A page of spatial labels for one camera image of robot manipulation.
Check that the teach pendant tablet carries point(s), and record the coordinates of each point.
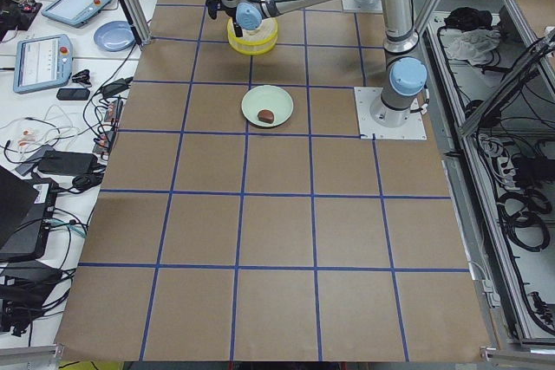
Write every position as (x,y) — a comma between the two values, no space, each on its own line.
(74,13)
(43,63)

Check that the white crumpled cloth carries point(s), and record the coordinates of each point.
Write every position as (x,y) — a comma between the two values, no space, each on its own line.
(475,47)

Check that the brown bun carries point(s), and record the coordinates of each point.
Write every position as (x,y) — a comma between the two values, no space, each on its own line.
(266,116)

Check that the black small phone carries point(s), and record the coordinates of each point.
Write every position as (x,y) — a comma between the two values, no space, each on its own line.
(73,94)

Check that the black laptop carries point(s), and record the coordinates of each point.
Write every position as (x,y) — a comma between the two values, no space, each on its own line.
(27,205)

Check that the black power adapter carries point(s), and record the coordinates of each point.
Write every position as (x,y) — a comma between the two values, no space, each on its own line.
(66,163)

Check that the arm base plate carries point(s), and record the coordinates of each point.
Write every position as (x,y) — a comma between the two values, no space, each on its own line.
(376,121)

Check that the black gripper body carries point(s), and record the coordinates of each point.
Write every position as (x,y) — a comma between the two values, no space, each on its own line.
(237,26)

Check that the near teach pendant tablet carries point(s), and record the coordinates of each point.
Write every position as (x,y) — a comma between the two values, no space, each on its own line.
(43,63)

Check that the yellow rimmed bottom steamer layer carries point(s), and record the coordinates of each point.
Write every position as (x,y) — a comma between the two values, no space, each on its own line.
(254,42)

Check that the blue plate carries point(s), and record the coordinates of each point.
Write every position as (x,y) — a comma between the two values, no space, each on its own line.
(114,36)

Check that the light green plate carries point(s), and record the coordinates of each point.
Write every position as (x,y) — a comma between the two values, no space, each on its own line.
(269,97)

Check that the far teach pendant tablet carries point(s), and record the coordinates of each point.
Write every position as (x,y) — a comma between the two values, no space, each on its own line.
(74,13)

